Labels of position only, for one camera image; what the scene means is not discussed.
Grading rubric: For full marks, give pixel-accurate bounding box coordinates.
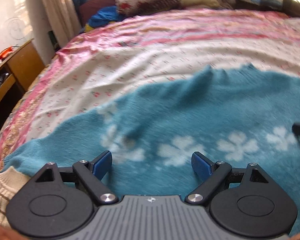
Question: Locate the beige brown striped sweater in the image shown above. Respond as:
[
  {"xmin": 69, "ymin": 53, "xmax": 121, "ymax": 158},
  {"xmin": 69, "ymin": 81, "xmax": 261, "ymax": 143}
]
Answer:
[{"xmin": 0, "ymin": 167, "xmax": 30, "ymax": 228}]

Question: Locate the left beige curtain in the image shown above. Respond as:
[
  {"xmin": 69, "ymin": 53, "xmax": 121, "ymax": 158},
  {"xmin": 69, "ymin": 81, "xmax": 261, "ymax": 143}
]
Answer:
[{"xmin": 42, "ymin": 0, "xmax": 81, "ymax": 47}]

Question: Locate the maroon sofa bench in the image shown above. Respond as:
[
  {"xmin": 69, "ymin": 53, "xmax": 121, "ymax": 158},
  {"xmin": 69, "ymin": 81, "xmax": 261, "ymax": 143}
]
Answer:
[{"xmin": 77, "ymin": 0, "xmax": 198, "ymax": 27}]

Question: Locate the blue clothing pile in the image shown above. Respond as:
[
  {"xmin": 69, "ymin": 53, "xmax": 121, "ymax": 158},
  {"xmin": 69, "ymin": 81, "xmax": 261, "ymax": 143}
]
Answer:
[{"xmin": 83, "ymin": 6, "xmax": 127, "ymax": 33}]

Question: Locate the teal fuzzy sweater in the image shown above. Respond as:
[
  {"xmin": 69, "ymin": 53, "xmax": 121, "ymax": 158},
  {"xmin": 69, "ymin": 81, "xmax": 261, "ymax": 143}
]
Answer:
[{"xmin": 4, "ymin": 64, "xmax": 300, "ymax": 233}]

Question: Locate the wooden side cabinet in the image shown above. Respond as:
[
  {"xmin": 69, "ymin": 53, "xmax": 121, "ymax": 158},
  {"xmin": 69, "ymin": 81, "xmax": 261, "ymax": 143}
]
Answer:
[{"xmin": 0, "ymin": 40, "xmax": 45, "ymax": 102}]

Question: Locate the pink cherry print bedsheet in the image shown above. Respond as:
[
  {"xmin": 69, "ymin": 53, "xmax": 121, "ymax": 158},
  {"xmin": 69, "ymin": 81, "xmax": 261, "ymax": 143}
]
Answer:
[{"xmin": 0, "ymin": 9, "xmax": 300, "ymax": 171}]

